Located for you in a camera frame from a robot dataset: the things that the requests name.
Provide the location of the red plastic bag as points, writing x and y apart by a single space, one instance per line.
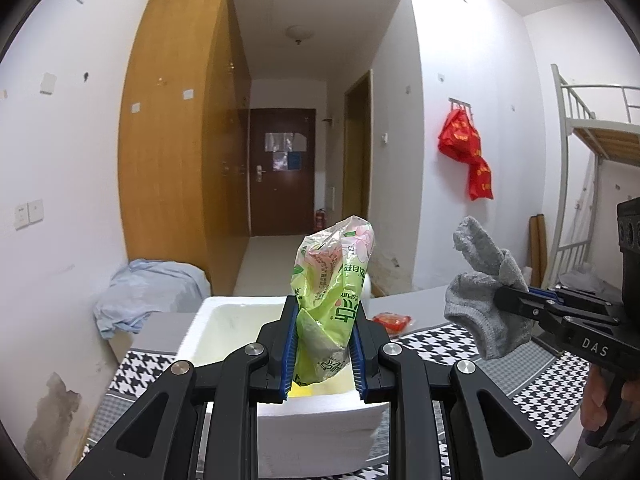
481 180
457 137

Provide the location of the dark brown door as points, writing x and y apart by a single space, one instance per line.
280 200

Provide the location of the person's right hand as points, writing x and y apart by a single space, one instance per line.
595 400

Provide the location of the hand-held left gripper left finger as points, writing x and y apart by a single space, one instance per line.
287 350

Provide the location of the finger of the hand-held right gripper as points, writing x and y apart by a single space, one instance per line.
575 297
525 302

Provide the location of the ceiling lamp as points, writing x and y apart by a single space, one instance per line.
299 34

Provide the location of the houndstooth table mat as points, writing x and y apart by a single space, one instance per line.
530 390

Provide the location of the light wooden side door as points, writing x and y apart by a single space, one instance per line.
357 185

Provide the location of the light blue cloth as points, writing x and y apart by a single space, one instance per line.
145 295

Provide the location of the white wall socket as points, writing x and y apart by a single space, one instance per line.
29 213

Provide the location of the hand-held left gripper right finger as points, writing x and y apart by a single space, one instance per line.
358 365

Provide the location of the green tissue pack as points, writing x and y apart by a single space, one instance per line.
330 290

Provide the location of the metal bunk bed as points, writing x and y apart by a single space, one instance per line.
570 175

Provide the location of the blue paper notice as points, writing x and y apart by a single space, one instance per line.
295 161

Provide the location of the wooden sticks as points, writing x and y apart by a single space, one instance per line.
538 250

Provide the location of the white paper notice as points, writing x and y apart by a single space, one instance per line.
277 142

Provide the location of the red snack packet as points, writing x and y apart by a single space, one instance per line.
392 322

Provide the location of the white wall box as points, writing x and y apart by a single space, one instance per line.
48 83

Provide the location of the metal wall hook rack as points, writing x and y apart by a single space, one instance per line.
460 102

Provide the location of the grey sock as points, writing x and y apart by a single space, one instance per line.
480 295

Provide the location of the wooden wardrobe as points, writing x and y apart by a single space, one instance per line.
170 135

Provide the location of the white foam box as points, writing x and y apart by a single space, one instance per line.
320 430

